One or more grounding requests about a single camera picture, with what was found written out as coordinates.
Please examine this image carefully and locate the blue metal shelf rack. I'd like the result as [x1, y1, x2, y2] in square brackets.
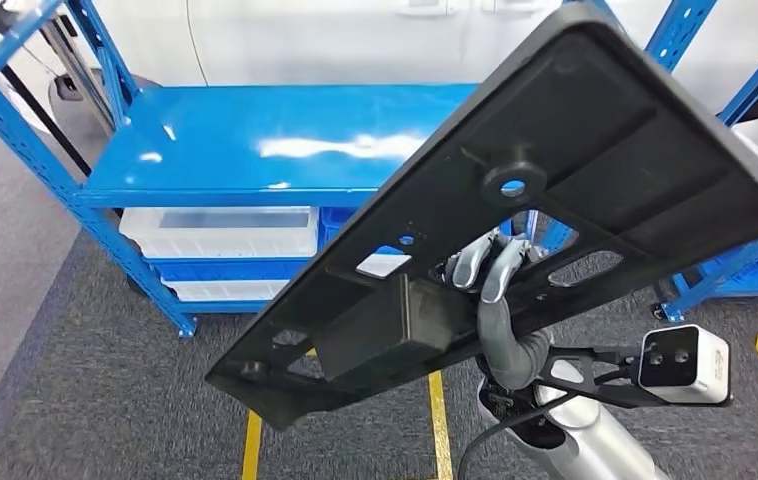
[0, 0, 556, 339]
[643, 0, 758, 326]

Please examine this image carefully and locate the grey metal bar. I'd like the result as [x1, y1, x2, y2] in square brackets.
[42, 16, 120, 130]

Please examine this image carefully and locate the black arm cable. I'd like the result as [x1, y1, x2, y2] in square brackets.
[456, 390, 582, 480]

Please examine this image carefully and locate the black hose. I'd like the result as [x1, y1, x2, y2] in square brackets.
[0, 18, 93, 178]

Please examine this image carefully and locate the white car body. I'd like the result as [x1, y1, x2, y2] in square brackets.
[0, 0, 758, 134]

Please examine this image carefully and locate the white wrist camera on bracket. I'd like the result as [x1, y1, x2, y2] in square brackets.
[537, 324, 733, 409]

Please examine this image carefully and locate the black plastic frame part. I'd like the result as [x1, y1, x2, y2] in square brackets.
[205, 1, 758, 432]

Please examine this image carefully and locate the large clear plastic bin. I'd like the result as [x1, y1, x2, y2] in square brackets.
[119, 206, 321, 261]

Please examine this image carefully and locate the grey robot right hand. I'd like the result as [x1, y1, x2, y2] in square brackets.
[448, 231, 554, 393]

